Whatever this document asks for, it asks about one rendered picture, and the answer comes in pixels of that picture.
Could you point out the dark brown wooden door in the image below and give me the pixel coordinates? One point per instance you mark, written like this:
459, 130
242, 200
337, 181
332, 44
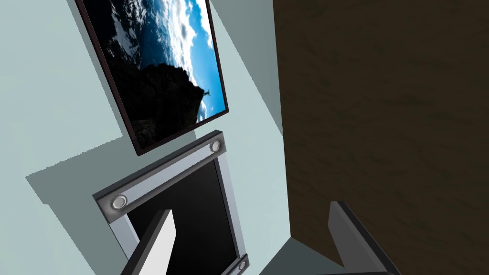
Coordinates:
382, 126

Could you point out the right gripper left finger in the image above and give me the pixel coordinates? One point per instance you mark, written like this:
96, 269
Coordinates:
158, 248

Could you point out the framed landscape picture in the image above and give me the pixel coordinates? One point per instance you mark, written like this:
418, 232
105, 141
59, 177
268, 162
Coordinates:
160, 72

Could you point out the grey framed black screen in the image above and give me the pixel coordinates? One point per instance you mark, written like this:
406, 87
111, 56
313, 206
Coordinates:
198, 206

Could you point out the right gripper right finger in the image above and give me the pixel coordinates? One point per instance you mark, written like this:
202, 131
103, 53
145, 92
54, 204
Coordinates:
353, 240

